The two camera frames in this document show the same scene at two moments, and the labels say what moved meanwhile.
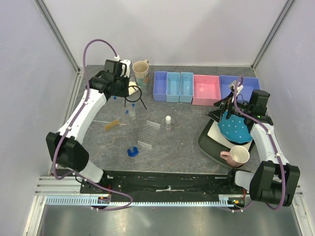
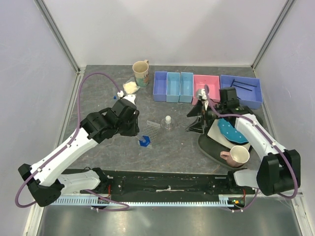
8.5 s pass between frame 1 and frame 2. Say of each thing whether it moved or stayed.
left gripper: moved
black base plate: stayed
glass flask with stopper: stayed
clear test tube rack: stayed
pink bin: stayed
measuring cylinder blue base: moved
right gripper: moved
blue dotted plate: stayed
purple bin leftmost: stayed
